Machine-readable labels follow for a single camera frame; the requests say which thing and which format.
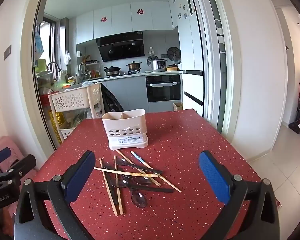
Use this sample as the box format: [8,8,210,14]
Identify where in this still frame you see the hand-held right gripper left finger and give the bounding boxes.
[14,150,96,240]

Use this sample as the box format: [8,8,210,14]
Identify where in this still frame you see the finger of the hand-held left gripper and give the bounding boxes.
[0,147,12,166]
[0,154,37,181]

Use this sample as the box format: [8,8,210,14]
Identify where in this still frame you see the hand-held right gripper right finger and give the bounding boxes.
[199,151,280,240]

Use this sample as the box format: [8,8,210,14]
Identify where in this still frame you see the dark translucent plastic spoon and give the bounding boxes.
[109,177,175,194]
[114,158,163,175]
[115,172,148,209]
[102,162,118,207]

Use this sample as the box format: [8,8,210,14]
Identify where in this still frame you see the plain bamboo chopstick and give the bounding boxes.
[114,155,124,215]
[94,167,158,178]
[99,158,118,216]
[115,149,161,187]

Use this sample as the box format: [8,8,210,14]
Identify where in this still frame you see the blue patterned bamboo chopstick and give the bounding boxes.
[130,151,182,193]

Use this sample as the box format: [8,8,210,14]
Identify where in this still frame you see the beige plastic utensil holder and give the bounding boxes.
[102,109,149,150]

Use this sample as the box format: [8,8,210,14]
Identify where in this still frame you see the pink plastic stool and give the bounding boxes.
[0,136,25,172]

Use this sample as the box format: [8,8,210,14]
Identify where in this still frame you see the yellow oil bottle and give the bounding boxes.
[49,109,66,136]

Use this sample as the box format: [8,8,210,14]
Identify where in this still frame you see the beige plastic storage cart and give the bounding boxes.
[48,82,105,142]

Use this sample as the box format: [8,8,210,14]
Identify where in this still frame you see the black bag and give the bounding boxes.
[100,83,126,113]

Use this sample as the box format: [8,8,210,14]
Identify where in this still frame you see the grey lower kitchen cabinets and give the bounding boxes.
[104,76,149,112]

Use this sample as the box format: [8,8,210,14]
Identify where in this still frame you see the black built-in oven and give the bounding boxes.
[145,74,182,103]

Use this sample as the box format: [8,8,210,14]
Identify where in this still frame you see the kitchen faucet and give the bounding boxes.
[47,62,62,79]

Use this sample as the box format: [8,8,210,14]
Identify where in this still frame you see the spice rack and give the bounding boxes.
[79,60,101,79]

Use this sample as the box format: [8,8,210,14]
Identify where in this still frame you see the black wok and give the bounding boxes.
[103,66,122,77]

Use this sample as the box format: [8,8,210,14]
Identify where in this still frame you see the steel pot with lid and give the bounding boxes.
[126,61,142,71]

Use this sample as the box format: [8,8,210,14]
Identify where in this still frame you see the white electric rice cooker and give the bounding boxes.
[151,59,168,72]

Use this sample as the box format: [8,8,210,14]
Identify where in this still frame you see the black round steamer rack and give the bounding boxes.
[167,47,182,64]

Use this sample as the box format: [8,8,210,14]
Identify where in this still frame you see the black range hood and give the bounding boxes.
[95,31,145,62]

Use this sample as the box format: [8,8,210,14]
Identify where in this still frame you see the white refrigerator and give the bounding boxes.
[172,0,205,117]

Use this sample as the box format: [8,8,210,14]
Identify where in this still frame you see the white upper kitchen cabinets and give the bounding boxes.
[76,2,175,46]

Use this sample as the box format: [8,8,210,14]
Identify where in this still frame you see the sliding door frame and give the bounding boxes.
[201,0,235,137]

